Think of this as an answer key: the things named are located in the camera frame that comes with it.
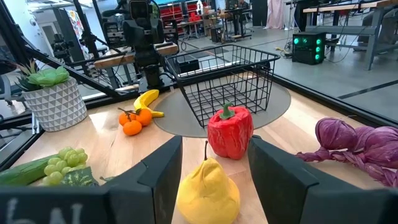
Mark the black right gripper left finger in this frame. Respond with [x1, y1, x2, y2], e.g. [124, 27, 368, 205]
[107, 136, 183, 224]

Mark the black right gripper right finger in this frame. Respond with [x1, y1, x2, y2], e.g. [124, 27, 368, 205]
[248, 136, 321, 224]

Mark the yellow pear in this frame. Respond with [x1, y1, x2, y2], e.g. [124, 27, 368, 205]
[176, 140, 241, 224]

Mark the orange mandarin cluster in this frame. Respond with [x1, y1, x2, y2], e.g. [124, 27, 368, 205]
[117, 107, 153, 137]

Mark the red bell pepper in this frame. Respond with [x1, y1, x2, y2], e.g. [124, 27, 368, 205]
[207, 102, 254, 161]

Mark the black grape bunch with leaf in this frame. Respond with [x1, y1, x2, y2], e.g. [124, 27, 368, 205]
[60, 167, 99, 187]

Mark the purple grape bunch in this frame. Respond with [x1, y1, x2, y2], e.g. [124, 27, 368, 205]
[295, 117, 398, 189]

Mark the yellow banana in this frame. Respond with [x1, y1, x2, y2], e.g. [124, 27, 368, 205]
[133, 89, 165, 118]

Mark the green grape bunch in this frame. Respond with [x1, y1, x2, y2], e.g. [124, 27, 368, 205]
[42, 146, 89, 187]

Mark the green cucumber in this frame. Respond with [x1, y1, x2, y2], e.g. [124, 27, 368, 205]
[0, 154, 60, 187]

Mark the grey round mat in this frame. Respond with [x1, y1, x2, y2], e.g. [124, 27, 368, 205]
[153, 82, 292, 138]

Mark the succulent in white patterned pot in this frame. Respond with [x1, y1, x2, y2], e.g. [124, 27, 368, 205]
[14, 60, 88, 133]

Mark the wooden bench plank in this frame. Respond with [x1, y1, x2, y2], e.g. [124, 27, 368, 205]
[93, 42, 180, 70]

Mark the black computer tower with lights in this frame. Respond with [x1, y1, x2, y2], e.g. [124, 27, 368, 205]
[291, 30, 326, 65]

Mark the wooden workbench with grey legs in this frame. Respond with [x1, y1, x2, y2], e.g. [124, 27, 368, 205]
[303, 0, 398, 71]

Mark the pink curtain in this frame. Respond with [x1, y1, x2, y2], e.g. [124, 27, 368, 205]
[264, 0, 285, 30]

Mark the black wire basket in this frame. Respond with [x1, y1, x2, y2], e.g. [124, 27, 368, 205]
[164, 44, 281, 128]

